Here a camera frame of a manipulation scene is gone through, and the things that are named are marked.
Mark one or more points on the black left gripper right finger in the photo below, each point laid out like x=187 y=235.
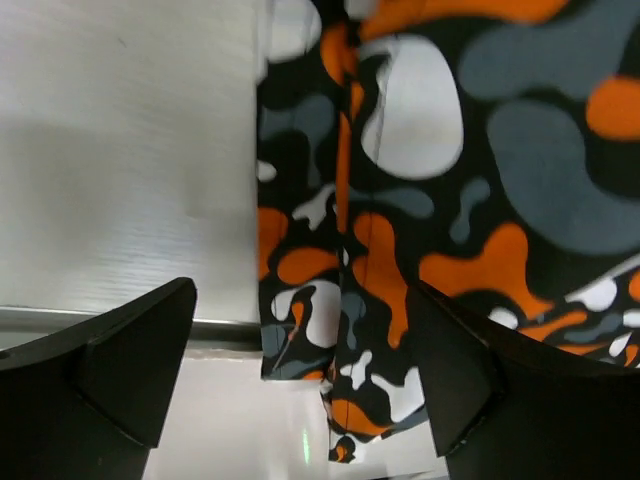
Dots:
x=504 y=406

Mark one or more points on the orange camouflage shorts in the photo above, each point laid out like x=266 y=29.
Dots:
x=489 y=149

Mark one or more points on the aluminium table rail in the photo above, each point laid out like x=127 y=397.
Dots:
x=204 y=334

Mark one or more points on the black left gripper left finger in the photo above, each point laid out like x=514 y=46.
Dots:
x=84 y=404

